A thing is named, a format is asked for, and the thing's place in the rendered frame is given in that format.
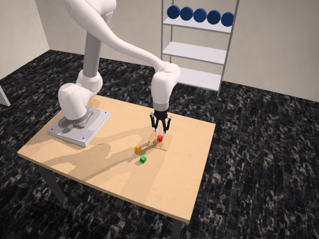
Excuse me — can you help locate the tan square mat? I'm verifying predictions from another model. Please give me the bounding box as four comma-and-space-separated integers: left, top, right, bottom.
146, 130, 173, 151

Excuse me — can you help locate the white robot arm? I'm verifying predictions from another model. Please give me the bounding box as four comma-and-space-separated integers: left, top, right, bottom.
58, 0, 180, 130

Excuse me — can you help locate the red die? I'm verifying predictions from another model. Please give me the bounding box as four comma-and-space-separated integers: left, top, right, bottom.
157, 135, 163, 142

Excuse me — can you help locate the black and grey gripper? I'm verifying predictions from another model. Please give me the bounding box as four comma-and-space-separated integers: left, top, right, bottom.
150, 109, 172, 138

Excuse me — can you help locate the yellow die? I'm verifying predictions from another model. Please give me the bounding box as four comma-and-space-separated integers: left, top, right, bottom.
135, 147, 142, 154

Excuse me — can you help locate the green die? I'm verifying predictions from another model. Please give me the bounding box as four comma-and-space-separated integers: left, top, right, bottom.
140, 155, 147, 163

